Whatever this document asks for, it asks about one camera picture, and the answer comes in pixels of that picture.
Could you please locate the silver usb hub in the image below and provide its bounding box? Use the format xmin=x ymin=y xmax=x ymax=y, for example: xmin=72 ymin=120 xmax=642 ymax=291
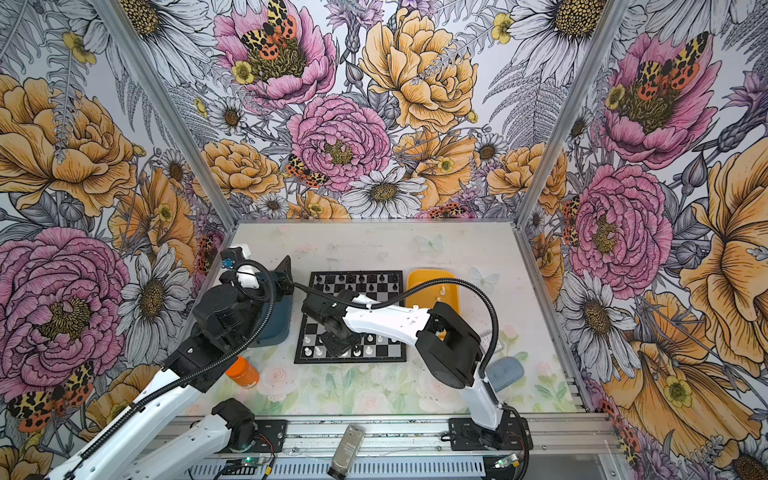
xmin=327 ymin=424 xmax=365 ymax=480

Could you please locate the teal plastic bin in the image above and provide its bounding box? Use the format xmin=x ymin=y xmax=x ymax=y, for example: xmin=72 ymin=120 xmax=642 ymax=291
xmin=250 ymin=271 xmax=294 ymax=348

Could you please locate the black and white chessboard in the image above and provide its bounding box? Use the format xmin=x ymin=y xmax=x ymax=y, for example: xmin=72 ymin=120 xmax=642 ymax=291
xmin=294 ymin=270 xmax=407 ymax=365

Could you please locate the orange pill bottle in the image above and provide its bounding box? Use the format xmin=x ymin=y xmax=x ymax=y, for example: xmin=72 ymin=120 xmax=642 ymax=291
xmin=226 ymin=356 xmax=260 ymax=389

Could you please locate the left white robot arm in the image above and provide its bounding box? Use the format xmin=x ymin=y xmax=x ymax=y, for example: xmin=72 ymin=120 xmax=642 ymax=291
xmin=47 ymin=247 xmax=294 ymax=479

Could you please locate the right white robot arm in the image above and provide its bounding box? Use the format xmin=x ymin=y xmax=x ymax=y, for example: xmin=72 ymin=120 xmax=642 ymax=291
xmin=295 ymin=278 xmax=504 ymax=431

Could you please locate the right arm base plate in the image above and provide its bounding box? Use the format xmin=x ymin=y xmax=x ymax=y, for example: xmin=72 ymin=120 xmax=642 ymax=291
xmin=446 ymin=416 xmax=534 ymax=452

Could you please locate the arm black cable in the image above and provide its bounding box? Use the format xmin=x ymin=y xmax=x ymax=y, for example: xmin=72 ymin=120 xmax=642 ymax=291
xmin=353 ymin=277 xmax=532 ymax=480
xmin=59 ymin=259 xmax=277 ymax=475

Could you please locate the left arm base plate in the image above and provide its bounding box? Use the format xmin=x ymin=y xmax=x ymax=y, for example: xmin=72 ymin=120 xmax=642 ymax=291
xmin=202 ymin=419 xmax=288 ymax=454

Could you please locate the yellow plastic tray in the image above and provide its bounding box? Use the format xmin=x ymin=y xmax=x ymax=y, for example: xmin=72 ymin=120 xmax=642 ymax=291
xmin=404 ymin=268 xmax=461 ymax=313

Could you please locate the grey blue sponge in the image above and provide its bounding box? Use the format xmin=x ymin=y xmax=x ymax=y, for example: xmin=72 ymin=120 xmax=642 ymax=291
xmin=486 ymin=356 xmax=525 ymax=392

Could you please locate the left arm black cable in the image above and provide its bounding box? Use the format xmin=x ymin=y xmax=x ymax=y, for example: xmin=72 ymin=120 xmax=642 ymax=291
xmin=59 ymin=259 xmax=277 ymax=475

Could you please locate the aluminium front rail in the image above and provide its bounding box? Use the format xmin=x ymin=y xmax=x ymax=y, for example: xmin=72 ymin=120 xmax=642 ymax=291
xmin=104 ymin=412 xmax=619 ymax=457

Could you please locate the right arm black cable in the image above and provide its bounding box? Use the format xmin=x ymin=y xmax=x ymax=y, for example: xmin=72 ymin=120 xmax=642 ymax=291
xmin=353 ymin=277 xmax=532 ymax=480

